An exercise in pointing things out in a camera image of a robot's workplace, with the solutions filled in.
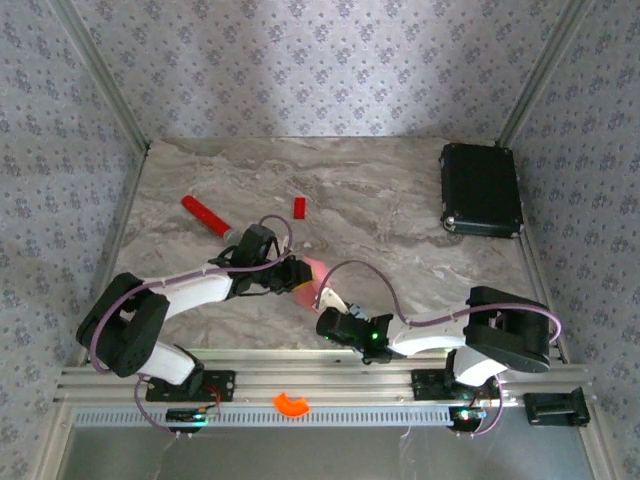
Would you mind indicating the small red block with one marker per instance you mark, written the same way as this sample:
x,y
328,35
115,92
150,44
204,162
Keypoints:
x,y
299,208

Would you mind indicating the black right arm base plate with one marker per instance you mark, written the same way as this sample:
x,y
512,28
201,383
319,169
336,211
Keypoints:
x,y
427,385

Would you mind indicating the aluminium side rail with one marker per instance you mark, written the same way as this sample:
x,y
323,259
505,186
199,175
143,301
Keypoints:
x,y
542,280
117,240

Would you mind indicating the left circuit board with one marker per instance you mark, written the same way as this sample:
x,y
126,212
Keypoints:
x,y
190,415

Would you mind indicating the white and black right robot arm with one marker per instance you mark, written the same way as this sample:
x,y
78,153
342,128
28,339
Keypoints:
x,y
430,337

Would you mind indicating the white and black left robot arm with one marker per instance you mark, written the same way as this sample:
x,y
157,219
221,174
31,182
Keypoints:
x,y
195,292

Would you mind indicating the orange curved plastic piece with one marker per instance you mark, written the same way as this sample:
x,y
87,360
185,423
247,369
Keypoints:
x,y
290,407

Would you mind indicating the aluminium corner post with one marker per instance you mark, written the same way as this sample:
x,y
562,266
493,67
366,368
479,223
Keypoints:
x,y
100,75
545,75

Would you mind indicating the pink paper sheet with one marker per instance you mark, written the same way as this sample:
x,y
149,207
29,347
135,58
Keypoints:
x,y
312,295

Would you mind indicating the circuit board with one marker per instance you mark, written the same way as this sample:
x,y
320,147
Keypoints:
x,y
190,415
467,415

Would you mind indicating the black clamp bracket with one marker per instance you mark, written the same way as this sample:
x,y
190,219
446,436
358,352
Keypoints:
x,y
555,407

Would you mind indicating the right circuit board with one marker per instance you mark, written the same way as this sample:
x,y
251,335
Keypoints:
x,y
467,415

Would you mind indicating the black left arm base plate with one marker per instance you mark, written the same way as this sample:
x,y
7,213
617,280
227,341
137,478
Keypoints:
x,y
220,385

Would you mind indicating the black hard case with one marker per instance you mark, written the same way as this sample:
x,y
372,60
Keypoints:
x,y
480,190

